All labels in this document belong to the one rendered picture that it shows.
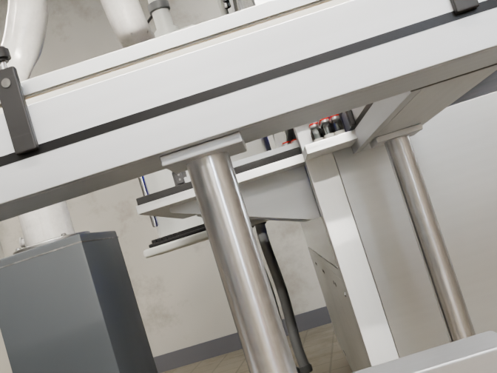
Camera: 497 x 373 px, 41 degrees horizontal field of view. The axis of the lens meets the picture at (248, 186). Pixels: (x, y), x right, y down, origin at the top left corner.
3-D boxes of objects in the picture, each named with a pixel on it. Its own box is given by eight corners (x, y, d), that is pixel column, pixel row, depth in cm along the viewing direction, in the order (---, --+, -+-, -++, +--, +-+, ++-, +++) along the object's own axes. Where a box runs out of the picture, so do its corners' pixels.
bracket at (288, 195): (319, 217, 163) (303, 166, 164) (320, 217, 160) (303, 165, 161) (186, 259, 164) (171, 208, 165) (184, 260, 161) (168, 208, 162)
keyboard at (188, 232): (262, 213, 243) (261, 206, 243) (257, 213, 229) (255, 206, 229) (160, 246, 248) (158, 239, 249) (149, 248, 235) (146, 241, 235)
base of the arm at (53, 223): (-2, 260, 159) (-22, 185, 160) (35, 254, 178) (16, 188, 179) (72, 236, 157) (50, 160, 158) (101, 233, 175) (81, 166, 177)
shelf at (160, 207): (321, 175, 222) (319, 169, 222) (339, 151, 153) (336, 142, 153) (183, 219, 224) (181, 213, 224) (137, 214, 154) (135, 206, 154)
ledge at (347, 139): (364, 141, 150) (362, 133, 150) (373, 133, 137) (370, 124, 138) (305, 160, 151) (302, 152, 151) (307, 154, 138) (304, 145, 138)
